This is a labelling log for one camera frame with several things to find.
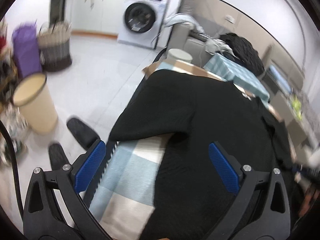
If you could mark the green toy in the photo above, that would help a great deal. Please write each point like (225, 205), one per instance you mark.
(296, 106)

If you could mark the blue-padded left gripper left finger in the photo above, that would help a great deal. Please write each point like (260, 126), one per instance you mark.
(53, 207)

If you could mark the woven laundry basket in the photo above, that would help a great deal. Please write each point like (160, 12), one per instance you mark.
(54, 46)

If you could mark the grey sofa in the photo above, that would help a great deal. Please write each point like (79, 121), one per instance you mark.
(184, 37)

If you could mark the cream waste bin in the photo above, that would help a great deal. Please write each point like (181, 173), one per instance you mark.
(32, 98)

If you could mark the white washing machine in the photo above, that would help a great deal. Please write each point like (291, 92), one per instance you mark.
(142, 22)

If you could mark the blue checkered cloth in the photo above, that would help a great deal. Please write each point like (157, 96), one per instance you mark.
(241, 76)

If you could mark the purple bag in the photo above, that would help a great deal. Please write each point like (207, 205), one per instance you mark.
(26, 50)

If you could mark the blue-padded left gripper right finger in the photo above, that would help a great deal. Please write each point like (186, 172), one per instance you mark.
(274, 221)

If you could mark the black jacket on sofa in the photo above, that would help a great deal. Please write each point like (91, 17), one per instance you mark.
(245, 52)

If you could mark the black knit sweater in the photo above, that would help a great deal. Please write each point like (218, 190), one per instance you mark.
(195, 111)

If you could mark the checkered tablecloth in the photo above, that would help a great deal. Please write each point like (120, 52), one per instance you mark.
(123, 202)

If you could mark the round cream stool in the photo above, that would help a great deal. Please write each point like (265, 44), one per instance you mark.
(174, 55)

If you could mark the white light clothes pile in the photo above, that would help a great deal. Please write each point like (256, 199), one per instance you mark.
(213, 46)

